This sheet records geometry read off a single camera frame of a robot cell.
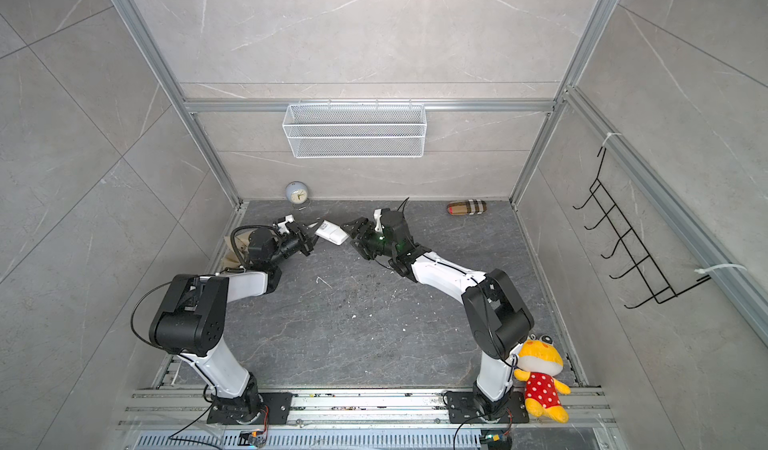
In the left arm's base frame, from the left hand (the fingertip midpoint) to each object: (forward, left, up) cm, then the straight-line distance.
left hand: (324, 215), depth 85 cm
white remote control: (-6, -3, -1) cm, 6 cm away
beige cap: (-1, +34, -20) cm, 39 cm away
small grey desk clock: (+27, +16, -17) cm, 35 cm away
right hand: (-5, -6, -1) cm, 8 cm away
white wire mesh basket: (+32, -8, +7) cm, 34 cm away
